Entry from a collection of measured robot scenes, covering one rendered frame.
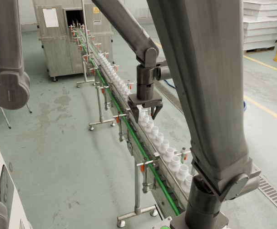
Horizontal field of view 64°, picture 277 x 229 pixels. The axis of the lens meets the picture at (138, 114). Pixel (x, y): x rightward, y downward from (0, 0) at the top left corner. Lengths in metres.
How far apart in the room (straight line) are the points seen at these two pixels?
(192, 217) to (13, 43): 0.53
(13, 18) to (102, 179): 2.08
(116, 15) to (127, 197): 1.92
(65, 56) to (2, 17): 4.12
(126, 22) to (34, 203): 2.11
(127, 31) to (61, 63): 4.14
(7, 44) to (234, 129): 0.51
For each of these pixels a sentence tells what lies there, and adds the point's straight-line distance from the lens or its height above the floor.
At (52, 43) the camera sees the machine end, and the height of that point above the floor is 0.77.
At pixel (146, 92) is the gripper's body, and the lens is 0.71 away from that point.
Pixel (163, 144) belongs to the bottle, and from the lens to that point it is 1.06.
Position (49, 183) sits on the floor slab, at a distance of 2.58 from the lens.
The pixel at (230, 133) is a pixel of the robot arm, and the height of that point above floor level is 1.69.
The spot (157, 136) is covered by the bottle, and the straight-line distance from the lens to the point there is 1.10.
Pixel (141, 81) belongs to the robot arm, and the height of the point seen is 1.56.
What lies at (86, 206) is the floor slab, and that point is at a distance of 2.30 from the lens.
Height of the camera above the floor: 1.83
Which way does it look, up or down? 32 degrees down
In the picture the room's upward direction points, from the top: straight up
